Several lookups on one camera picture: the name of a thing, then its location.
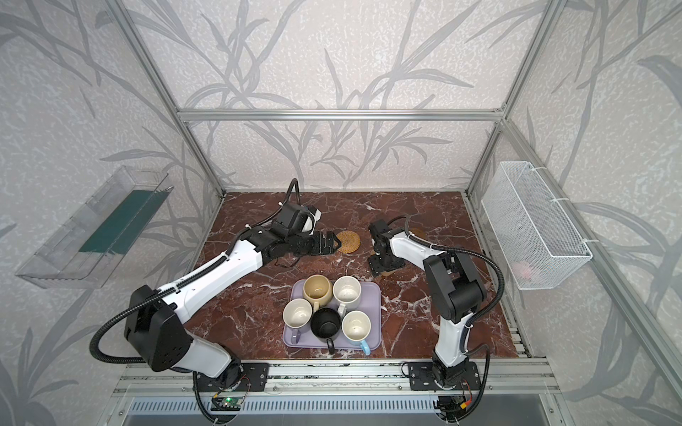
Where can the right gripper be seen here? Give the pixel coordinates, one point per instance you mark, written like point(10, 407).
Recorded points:
point(382, 260)

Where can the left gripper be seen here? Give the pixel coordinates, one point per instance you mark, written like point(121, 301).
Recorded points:
point(314, 243)

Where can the cork paw-shaped coaster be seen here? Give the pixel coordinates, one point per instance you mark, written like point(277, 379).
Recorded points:
point(381, 271)

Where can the woven rattan round coaster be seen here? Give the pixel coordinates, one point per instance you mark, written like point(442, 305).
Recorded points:
point(350, 241)

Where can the beige ceramic mug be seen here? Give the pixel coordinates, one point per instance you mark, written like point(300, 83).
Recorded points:
point(318, 291)

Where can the brown wooden round coaster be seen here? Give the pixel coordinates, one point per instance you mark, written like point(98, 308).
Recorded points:
point(418, 233)

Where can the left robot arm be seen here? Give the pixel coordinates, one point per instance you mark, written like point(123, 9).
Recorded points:
point(156, 317)

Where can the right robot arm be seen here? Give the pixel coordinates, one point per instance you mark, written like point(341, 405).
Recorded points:
point(454, 283)

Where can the lavender tray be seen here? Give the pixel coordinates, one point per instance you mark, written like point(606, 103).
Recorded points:
point(370, 304)

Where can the white speckled mug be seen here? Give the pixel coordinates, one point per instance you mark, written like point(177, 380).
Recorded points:
point(347, 291)

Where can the white mug blue outside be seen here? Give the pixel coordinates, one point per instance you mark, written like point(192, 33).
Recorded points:
point(356, 327)

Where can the black mug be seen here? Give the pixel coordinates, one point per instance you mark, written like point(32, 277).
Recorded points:
point(325, 325)

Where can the pink object in basket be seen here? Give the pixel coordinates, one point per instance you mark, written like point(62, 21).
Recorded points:
point(524, 272)

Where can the green circuit board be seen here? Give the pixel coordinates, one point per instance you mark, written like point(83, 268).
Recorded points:
point(227, 403)

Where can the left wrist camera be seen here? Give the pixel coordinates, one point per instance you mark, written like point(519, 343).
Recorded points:
point(313, 216)

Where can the white mug purple handle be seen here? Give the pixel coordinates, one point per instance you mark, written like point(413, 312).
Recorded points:
point(296, 314)

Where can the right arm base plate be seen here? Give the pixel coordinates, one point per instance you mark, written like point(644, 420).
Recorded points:
point(434, 376)

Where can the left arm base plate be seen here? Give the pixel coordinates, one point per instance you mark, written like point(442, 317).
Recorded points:
point(238, 377)

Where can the white wire mesh basket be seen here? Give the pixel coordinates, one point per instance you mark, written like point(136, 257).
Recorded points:
point(531, 225)

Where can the aluminium mounting rail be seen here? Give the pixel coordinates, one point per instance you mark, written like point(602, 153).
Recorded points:
point(344, 378)

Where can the clear plastic wall bin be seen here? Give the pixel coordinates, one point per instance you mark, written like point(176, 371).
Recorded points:
point(84, 252)

